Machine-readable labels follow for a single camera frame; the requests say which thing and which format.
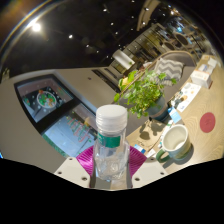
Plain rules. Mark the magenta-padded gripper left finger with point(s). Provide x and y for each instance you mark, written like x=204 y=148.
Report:
x=71 y=170

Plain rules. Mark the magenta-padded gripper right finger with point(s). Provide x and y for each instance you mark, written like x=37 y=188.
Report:
x=148 y=170

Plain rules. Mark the clear plastic bottle white cap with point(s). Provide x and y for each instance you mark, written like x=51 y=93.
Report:
x=111 y=156

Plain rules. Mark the white and green mug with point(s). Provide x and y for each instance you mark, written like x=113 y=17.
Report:
x=176 y=141

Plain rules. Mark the small blue and white carton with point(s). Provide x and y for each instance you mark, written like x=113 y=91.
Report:
x=174 y=115

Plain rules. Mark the flat round red coaster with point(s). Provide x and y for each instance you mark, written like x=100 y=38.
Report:
x=207 y=122

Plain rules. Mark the green potted plant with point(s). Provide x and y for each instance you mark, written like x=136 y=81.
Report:
x=143 y=93

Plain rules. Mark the white printed leaflet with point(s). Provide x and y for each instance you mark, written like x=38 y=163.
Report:
x=188 y=96

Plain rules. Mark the grey chevron cushion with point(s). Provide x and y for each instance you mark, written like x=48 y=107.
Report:
x=170 y=68

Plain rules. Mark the white round column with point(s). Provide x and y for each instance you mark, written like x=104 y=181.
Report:
x=122 y=60

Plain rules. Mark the grey curved sofa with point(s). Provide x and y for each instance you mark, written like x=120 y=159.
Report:
x=186 y=58

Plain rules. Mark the dining chairs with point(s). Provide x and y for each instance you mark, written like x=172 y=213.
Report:
x=181 y=40

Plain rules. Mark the ceiling spot lights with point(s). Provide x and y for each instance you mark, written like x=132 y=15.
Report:
x=36 y=27

